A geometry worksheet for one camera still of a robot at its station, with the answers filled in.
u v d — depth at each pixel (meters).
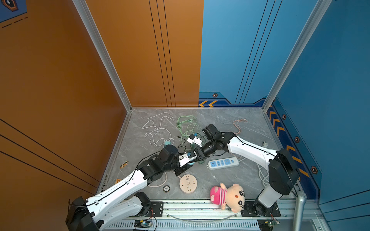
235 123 1.10
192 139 0.73
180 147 0.96
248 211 0.72
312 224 0.70
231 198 0.70
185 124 1.09
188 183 0.79
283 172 0.46
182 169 0.64
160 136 1.03
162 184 0.81
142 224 0.71
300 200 0.74
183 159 0.63
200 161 0.68
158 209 0.74
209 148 0.68
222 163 0.87
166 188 0.81
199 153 0.67
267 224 0.71
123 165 0.89
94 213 0.40
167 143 0.97
